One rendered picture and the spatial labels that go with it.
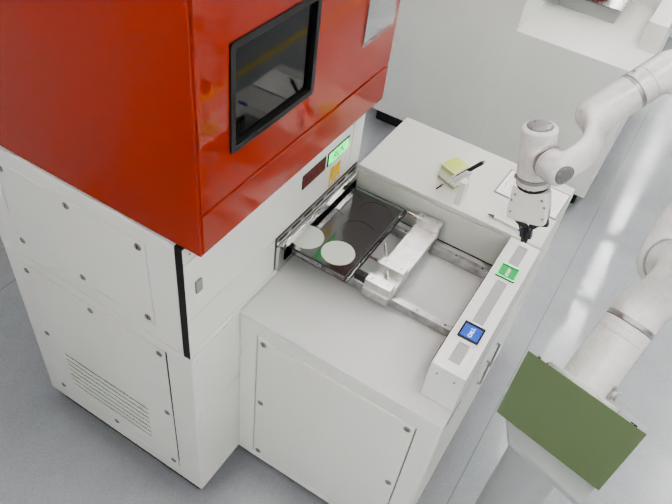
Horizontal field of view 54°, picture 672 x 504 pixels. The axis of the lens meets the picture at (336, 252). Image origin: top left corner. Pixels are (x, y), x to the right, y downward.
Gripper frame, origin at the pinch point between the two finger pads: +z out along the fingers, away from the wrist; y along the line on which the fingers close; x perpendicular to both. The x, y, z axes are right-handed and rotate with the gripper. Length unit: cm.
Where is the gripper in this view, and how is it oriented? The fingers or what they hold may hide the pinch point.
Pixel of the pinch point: (526, 233)
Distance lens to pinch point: 181.1
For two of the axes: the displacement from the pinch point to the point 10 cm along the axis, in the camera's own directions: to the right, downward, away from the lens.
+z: 0.7, 7.7, 6.3
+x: 5.2, -5.7, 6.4
